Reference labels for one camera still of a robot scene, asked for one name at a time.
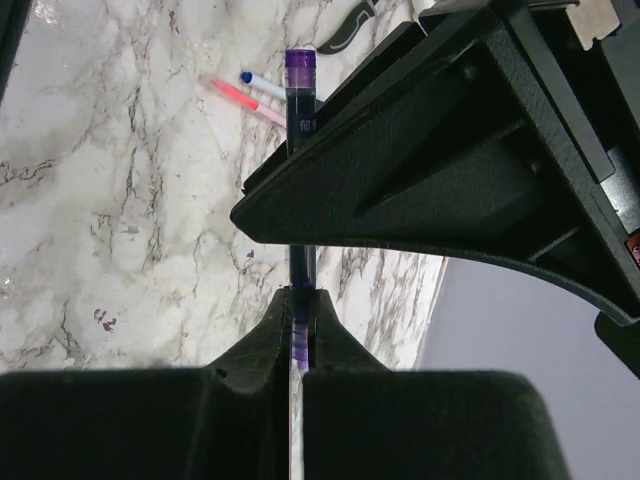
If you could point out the white blue pen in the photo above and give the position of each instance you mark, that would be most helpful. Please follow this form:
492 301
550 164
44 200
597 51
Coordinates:
257 82

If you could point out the red pen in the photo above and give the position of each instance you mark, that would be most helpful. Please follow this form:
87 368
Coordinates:
247 102

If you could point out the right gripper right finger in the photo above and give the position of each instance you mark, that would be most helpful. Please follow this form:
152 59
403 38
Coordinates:
364 421

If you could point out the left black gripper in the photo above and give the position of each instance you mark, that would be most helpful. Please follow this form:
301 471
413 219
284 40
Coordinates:
584 56

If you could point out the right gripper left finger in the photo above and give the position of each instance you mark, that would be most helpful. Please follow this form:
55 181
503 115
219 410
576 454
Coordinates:
226 420

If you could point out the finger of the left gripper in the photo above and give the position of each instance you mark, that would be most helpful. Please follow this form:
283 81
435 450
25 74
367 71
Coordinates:
425 148

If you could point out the purple pen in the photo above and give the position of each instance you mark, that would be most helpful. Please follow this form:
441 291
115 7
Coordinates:
300 96

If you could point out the black wire stripper pliers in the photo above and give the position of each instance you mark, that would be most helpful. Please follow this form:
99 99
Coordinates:
349 28

